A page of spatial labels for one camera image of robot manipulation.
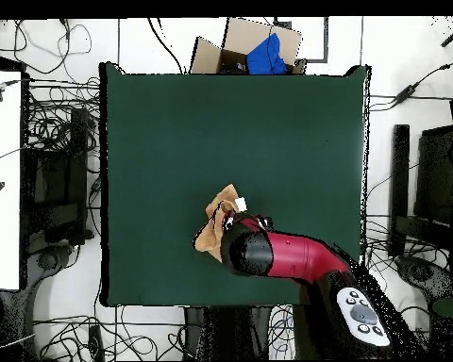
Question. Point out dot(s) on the tan terry towel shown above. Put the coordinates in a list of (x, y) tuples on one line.
[(211, 237)]

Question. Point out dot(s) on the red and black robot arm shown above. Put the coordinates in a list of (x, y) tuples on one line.
[(305, 260)]

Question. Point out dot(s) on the dark green table cloth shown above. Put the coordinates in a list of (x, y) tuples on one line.
[(211, 132)]

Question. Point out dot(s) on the long black bar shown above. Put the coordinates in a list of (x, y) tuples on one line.
[(399, 169)]

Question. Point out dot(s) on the dark grey stand base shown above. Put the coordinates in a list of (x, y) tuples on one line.
[(48, 261), (422, 272)]

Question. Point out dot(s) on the blue cloth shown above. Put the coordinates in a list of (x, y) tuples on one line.
[(266, 56)]

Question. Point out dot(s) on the black square case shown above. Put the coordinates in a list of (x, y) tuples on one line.
[(436, 177)]

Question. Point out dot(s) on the brown cardboard box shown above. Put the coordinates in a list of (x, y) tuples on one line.
[(241, 37)]

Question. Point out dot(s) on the black power adapter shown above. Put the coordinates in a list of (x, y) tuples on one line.
[(406, 93)]

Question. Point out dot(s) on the black equipment rack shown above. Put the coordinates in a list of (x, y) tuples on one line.
[(77, 151)]

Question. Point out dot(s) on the black power strip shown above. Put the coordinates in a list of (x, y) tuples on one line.
[(96, 341)]

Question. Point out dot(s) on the white table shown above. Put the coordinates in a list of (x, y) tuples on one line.
[(2, 169)]

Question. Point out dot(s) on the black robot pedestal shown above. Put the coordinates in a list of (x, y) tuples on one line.
[(226, 335)]

